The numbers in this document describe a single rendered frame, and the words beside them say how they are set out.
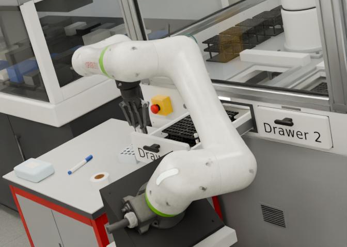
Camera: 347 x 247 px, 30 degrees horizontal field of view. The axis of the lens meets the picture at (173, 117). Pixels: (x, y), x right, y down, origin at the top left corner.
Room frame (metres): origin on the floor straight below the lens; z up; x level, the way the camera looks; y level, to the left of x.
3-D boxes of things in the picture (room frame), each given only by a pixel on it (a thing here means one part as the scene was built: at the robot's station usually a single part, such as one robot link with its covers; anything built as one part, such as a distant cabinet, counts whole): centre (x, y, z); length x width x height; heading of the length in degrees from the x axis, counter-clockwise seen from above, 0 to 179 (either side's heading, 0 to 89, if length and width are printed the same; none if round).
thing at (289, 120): (1.95, -0.36, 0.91); 0.07 x 0.04 x 0.01; 39
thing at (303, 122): (1.97, -0.38, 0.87); 0.29 x 0.02 x 0.11; 39
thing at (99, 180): (2.10, 0.31, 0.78); 0.07 x 0.07 x 0.04
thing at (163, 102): (2.46, 0.04, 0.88); 0.07 x 0.05 x 0.07; 39
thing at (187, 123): (2.14, -0.09, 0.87); 0.22 x 0.18 x 0.06; 129
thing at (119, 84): (2.30, 0.13, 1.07); 0.12 x 0.09 x 0.06; 143
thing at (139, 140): (2.01, 0.07, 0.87); 0.29 x 0.02 x 0.11; 39
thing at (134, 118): (2.30, 0.14, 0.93); 0.04 x 0.01 x 0.11; 143
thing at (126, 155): (2.29, 0.17, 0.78); 0.12 x 0.08 x 0.04; 143
